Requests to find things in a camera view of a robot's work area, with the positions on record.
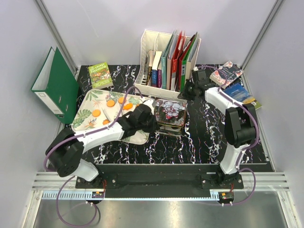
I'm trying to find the gold cookie tin base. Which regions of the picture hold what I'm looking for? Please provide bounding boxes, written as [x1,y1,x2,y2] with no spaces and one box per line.
[156,123,184,137]

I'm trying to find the gold tin lid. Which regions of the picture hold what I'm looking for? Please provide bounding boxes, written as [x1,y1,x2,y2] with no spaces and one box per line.
[154,99,187,127]

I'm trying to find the metal serving tongs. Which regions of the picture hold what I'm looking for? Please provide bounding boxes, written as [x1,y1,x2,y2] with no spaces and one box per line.
[102,104,122,122]

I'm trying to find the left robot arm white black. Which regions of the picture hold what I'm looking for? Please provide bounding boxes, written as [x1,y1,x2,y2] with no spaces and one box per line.
[46,99,158,188]

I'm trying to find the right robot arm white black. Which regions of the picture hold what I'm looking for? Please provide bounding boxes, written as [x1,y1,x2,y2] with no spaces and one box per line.
[178,67,259,188]

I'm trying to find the orange fish shaped cookie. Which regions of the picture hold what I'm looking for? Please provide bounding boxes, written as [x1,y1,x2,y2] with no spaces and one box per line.
[123,103,133,110]

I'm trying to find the orange round sandwich cookie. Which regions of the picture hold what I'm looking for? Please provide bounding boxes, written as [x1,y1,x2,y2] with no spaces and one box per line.
[118,97,127,105]

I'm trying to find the floral cover paperback book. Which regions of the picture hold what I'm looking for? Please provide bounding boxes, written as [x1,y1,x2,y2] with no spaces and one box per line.
[209,61,244,89]

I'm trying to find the orange cookie tray front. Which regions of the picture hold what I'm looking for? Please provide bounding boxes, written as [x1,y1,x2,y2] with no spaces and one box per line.
[103,119,110,125]

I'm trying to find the orange cookie tray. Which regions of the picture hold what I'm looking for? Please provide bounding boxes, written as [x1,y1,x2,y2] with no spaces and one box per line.
[92,109,101,117]
[103,119,110,125]

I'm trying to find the white desk file organizer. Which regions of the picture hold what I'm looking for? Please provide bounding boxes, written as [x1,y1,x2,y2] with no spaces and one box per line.
[134,30,201,100]

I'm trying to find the blue landscape cover book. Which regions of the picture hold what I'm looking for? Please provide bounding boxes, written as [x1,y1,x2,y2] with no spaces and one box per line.
[224,83,262,109]

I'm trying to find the floral patterned serving tray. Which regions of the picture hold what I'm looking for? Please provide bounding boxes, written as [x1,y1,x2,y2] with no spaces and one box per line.
[71,89,149,132]

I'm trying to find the orange cookie near tray left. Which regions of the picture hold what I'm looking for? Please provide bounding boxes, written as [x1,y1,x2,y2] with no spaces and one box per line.
[92,109,101,117]

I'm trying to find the green treehouse paperback book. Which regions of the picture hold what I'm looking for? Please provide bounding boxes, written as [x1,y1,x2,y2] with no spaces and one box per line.
[88,62,113,89]

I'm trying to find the green lever arch binder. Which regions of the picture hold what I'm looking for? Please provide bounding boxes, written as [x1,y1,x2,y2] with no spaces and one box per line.
[31,48,79,124]

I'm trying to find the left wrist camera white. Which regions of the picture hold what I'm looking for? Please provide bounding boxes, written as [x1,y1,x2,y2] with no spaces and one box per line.
[143,99,156,111]

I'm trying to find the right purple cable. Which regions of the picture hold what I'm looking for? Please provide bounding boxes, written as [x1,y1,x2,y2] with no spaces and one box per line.
[197,66,259,205]

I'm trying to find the purple cable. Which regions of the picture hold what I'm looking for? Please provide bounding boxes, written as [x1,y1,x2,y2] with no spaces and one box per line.
[44,86,144,226]
[197,66,259,205]

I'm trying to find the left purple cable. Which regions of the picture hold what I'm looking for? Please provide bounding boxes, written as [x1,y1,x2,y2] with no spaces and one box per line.
[44,86,144,226]

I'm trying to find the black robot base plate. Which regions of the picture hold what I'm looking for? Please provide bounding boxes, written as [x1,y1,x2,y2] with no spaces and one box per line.
[76,164,244,200]

